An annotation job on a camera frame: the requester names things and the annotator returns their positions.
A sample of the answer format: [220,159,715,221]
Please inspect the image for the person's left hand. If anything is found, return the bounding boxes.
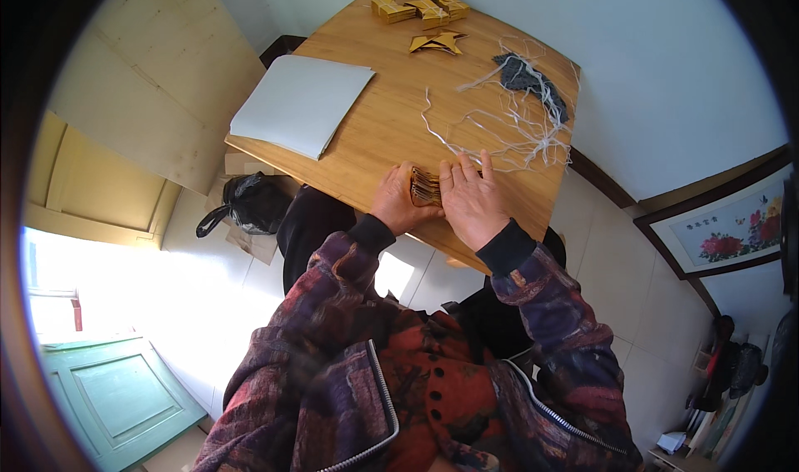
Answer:
[368,161,444,236]

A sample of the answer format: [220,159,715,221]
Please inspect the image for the person's right hand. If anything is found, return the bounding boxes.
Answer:
[438,149,513,253]

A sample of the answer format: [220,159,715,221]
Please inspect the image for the stack of gold papers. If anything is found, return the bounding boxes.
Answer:
[409,166,444,209]

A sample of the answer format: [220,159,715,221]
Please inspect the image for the stack of white paper sheets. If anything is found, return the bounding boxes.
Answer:
[229,54,377,161]

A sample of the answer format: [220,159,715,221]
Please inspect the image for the loose gold folded papers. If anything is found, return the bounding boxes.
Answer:
[409,29,469,56]

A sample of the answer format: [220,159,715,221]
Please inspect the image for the black plastic bag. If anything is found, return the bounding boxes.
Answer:
[196,171,295,239]

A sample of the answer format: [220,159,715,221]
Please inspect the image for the grey knitted cloth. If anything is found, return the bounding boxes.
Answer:
[492,52,571,125]

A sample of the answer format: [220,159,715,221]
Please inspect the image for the tied gold paper bundle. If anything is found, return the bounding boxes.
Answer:
[427,0,471,22]
[371,0,417,25]
[404,0,451,31]

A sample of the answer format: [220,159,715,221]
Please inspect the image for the dark wooden stool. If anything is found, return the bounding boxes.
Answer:
[259,34,308,71]

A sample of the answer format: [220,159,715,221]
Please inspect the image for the person's body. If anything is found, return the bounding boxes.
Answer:
[194,297,644,472]

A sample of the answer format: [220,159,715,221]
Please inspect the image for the plywood board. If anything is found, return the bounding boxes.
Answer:
[47,0,267,196]

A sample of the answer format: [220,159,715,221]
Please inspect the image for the yellow wooden door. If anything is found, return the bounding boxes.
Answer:
[24,110,183,252]

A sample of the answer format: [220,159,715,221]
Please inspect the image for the framed flower painting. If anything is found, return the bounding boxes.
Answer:
[633,160,795,281]

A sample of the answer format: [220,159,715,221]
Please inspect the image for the green wooden door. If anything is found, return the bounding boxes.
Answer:
[40,336,208,472]

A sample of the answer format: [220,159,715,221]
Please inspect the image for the small white box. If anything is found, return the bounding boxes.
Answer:
[655,431,688,455]

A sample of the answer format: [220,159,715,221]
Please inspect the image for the heap of white strings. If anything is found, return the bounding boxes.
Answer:
[419,35,582,174]

